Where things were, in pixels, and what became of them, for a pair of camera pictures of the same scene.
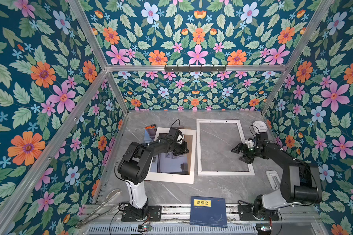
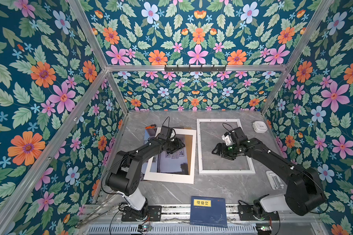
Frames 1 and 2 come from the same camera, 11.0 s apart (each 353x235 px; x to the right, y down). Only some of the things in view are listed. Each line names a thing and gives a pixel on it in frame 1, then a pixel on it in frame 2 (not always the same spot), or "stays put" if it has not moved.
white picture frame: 200,172 stays put
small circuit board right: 264,228 stays put
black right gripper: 243,151 to 221,146
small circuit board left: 145,227 stays put
